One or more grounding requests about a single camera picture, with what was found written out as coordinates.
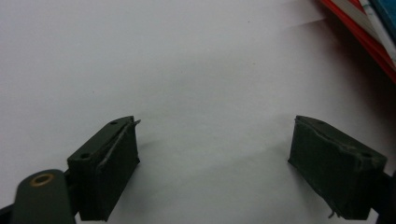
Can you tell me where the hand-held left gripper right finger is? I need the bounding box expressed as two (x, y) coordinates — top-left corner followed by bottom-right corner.
(288, 115), (389, 221)

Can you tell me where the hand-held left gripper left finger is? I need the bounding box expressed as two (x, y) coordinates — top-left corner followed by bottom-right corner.
(66, 115), (142, 222)

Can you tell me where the red picture book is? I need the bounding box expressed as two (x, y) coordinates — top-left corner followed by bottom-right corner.
(320, 0), (396, 84)
(318, 0), (396, 78)

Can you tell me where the blue picture book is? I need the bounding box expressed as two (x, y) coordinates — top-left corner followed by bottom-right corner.
(358, 0), (396, 68)

